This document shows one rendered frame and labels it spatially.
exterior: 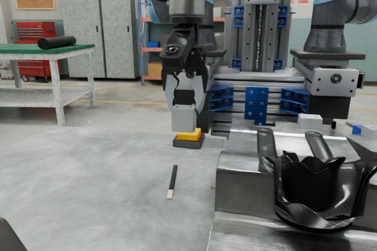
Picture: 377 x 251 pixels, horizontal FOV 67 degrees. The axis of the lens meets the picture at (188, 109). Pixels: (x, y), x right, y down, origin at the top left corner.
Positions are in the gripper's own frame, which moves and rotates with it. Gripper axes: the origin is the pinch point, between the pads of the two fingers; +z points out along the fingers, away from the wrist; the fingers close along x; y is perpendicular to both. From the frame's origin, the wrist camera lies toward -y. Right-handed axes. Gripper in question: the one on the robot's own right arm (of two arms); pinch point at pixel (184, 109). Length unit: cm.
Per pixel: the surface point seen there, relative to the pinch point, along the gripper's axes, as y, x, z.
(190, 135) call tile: 13.2, 1.4, 11.5
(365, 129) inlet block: 16.9, -43.9, 7.3
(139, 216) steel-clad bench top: -19.3, 3.9, 14.8
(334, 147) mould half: 0.5, -32.4, 6.3
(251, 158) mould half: -19.2, -14.9, 1.3
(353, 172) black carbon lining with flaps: -16.6, -30.3, 3.3
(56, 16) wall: 506, 400, -38
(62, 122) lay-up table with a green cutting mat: 214, 196, 90
